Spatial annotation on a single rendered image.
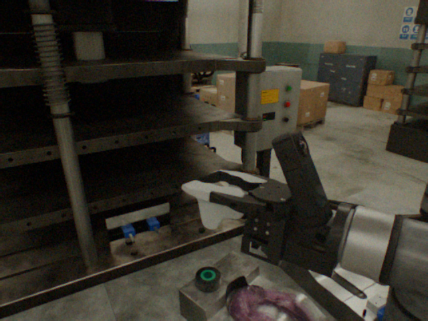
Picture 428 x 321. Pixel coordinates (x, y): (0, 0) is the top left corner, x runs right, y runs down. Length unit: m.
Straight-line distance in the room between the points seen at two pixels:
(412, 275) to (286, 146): 0.18
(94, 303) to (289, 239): 0.92
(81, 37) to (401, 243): 1.30
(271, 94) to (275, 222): 1.24
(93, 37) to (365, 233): 1.26
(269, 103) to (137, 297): 1.04
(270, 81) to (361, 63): 6.32
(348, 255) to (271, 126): 1.31
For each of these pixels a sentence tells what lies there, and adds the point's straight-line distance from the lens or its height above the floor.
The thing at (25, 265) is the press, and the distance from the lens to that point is 1.52.
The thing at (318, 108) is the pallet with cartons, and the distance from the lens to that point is 5.98.
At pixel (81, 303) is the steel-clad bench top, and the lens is 1.24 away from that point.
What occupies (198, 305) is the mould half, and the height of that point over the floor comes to 0.91.
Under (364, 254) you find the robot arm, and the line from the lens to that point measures 0.36.
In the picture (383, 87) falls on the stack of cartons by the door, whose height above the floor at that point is 0.52.
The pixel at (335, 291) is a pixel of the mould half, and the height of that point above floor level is 0.89.
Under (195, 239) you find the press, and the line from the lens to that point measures 1.45.
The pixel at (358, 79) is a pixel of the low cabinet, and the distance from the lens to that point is 7.86.
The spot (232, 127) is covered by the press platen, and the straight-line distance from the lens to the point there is 1.37.
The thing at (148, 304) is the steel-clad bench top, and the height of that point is 0.80.
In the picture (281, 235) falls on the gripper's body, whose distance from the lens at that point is 0.38.
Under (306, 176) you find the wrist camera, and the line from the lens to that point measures 0.37.
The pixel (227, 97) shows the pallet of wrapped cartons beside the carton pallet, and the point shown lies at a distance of 5.38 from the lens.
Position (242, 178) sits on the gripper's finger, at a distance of 0.45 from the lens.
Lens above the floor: 1.65
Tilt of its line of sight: 24 degrees down
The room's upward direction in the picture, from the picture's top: straight up
